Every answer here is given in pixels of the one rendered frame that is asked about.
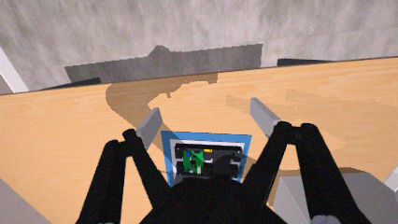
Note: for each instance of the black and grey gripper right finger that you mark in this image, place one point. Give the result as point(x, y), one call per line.
point(328, 198)

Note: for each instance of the green circuit board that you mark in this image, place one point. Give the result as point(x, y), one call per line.
point(193, 161)

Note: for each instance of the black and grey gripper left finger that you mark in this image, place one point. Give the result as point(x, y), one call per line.
point(103, 202)

